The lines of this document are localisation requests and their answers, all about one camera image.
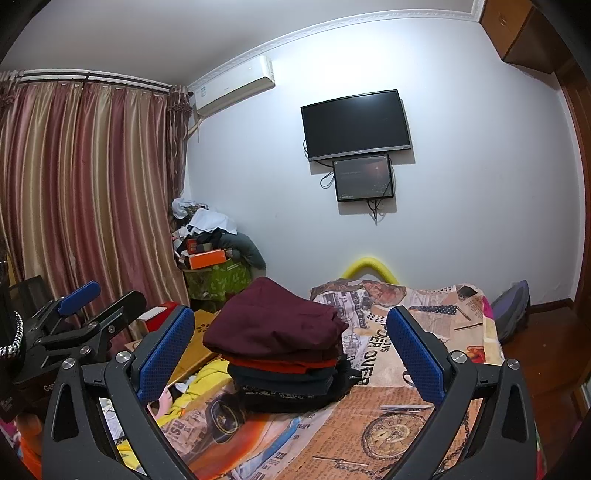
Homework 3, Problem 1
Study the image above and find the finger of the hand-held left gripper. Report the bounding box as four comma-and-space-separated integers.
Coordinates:
25, 281, 102, 334
39, 290, 147, 366

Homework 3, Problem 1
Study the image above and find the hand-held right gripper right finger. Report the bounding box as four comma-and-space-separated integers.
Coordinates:
386, 305, 539, 480

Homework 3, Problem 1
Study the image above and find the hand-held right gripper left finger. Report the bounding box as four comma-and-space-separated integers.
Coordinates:
41, 305, 197, 480

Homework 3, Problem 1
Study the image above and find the maroon button shirt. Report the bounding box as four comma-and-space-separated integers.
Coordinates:
202, 276, 350, 366

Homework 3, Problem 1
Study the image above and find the yellow paw print box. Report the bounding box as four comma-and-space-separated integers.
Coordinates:
167, 308, 223, 386

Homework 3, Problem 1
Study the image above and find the red box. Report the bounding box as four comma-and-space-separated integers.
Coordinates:
137, 301, 184, 334

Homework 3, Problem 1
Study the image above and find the yellow cloth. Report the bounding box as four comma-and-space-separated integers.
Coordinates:
113, 357, 237, 467

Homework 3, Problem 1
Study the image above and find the black mesh chair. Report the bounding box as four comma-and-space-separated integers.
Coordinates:
8, 275, 48, 317

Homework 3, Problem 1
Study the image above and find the black zipper jacket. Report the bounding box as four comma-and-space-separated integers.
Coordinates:
330, 353, 368, 402

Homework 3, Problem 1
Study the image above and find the newspaper print blanket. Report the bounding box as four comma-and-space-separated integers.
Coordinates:
154, 279, 546, 480

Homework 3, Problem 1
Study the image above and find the orange cloth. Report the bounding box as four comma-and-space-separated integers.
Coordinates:
17, 413, 47, 478

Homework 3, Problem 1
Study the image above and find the orange box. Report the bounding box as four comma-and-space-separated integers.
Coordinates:
184, 248, 228, 270

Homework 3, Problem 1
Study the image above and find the yellow foam tube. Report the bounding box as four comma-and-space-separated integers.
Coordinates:
341, 256, 400, 284

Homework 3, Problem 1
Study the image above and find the striped pink gold curtain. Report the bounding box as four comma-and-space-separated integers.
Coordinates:
0, 76, 194, 354

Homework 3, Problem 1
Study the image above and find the grey purple backpack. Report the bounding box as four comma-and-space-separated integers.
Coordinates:
489, 279, 533, 345

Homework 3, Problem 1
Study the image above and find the red folded garment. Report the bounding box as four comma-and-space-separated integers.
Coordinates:
225, 354, 343, 376

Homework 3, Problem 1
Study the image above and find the dark blue folded garment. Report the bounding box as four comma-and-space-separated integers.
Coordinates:
228, 364, 345, 394

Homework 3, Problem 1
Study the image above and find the white crumpled cloth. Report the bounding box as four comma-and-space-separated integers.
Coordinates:
171, 198, 239, 237

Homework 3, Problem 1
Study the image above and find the black patterned folded garment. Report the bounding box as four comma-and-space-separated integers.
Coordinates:
235, 385, 345, 415

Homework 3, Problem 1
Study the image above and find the wooden door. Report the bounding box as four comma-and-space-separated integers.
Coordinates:
555, 59, 591, 400

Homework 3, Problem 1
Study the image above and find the white air conditioner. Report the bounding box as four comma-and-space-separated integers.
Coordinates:
187, 54, 277, 117

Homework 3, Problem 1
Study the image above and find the black white braided cord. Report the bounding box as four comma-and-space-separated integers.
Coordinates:
0, 311, 25, 361

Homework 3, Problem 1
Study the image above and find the small wall monitor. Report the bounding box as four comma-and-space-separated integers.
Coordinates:
332, 154, 394, 203

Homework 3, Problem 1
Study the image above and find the black television cable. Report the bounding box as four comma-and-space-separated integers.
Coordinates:
301, 137, 336, 190

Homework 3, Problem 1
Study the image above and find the curtain rail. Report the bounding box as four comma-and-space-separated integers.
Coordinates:
0, 68, 191, 94

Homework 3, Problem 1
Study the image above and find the large wall television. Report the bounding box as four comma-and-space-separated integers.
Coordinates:
300, 90, 413, 163

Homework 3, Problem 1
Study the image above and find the wooden wall cabinet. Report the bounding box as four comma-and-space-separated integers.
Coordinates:
478, 0, 570, 75

